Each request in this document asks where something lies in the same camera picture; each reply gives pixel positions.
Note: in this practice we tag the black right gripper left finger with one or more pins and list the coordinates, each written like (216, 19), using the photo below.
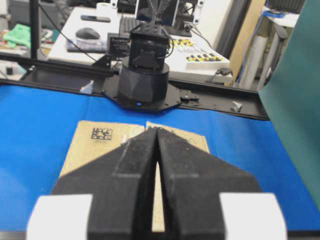
(122, 184)

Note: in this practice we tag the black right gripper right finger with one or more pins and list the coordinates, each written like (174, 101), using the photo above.
(191, 181)

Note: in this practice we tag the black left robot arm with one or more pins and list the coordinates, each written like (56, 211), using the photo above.
(144, 75)

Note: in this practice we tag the brown cardboard box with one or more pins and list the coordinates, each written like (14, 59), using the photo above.
(95, 139)

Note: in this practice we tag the blue table cloth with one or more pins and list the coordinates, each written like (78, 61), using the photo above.
(37, 127)

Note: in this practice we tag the dark green backdrop sheet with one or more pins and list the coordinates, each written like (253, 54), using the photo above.
(292, 97)

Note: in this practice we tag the black computer mouse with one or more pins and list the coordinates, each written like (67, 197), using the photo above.
(87, 33)

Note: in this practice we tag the black keyboard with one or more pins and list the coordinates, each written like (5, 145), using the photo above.
(127, 24)

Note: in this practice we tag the black smartphone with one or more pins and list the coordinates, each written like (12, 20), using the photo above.
(94, 18)

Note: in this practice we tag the green cloth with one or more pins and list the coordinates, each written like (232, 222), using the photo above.
(20, 34)

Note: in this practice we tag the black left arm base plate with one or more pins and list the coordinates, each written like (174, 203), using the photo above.
(148, 98)

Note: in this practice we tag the black aluminium frame rail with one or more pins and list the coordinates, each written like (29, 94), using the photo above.
(89, 80)

